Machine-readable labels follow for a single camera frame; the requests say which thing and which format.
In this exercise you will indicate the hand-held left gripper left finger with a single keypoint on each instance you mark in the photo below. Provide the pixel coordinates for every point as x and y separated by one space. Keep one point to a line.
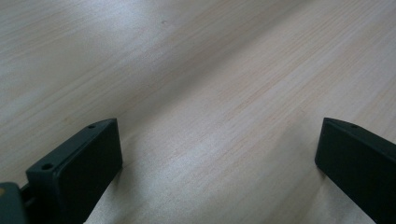
81 174

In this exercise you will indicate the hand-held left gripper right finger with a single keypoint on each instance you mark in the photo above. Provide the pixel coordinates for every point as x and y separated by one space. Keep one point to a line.
358 168

